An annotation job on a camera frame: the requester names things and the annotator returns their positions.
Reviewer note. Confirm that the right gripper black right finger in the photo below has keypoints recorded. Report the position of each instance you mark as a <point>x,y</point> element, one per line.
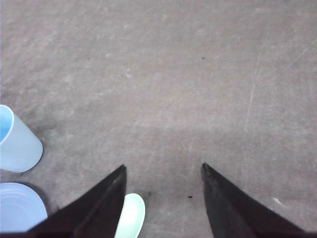
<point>234,214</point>

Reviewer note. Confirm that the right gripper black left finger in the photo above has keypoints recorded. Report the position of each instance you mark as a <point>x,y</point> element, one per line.
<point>94,215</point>

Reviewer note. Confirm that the mint green plastic spoon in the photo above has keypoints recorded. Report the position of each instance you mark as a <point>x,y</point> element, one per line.
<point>132,217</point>

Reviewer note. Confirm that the light blue plastic cup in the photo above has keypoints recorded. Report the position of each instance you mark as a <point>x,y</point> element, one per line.
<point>20,149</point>

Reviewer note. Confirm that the blue plastic plate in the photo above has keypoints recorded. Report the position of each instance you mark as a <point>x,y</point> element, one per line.
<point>21,208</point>

